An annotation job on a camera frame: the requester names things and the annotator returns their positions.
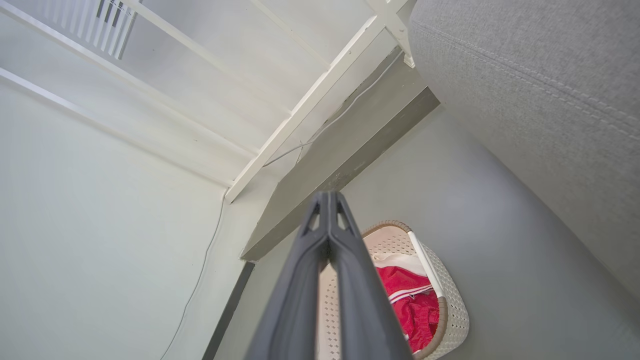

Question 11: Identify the black wall baseboard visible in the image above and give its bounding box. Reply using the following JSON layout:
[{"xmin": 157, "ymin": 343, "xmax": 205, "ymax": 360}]
[{"xmin": 201, "ymin": 261, "xmax": 256, "ymax": 360}]

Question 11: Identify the grey fabric sofa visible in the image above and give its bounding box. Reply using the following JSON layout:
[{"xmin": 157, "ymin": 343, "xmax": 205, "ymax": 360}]
[{"xmin": 407, "ymin": 0, "xmax": 640, "ymax": 302}]

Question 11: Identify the white slatted grille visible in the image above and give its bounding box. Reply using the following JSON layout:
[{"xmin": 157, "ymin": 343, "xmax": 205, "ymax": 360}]
[{"xmin": 47, "ymin": 0, "xmax": 139, "ymax": 61}]

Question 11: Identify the white wooden railing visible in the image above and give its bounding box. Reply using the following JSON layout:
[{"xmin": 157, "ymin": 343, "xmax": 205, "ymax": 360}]
[{"xmin": 0, "ymin": 0, "xmax": 418, "ymax": 204}]

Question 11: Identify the white perforated plastic laundry basket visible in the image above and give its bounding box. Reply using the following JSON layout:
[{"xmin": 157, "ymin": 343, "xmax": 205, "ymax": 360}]
[{"xmin": 316, "ymin": 220, "xmax": 471, "ymax": 360}]

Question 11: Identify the thin grey cable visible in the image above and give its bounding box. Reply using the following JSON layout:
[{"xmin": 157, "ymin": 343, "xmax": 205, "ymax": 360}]
[{"xmin": 159, "ymin": 49, "xmax": 404, "ymax": 360}]

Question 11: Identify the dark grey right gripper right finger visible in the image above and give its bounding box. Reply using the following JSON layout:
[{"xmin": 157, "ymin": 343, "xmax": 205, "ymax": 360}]
[{"xmin": 327, "ymin": 191, "xmax": 414, "ymax": 360}]

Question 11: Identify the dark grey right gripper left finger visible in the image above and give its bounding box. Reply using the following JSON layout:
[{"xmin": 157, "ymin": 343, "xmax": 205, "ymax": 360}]
[{"xmin": 244, "ymin": 192, "xmax": 332, "ymax": 360}]

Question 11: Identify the red garment with white trim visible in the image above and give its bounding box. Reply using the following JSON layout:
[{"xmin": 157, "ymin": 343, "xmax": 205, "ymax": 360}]
[{"xmin": 371, "ymin": 252, "xmax": 441, "ymax": 355}]

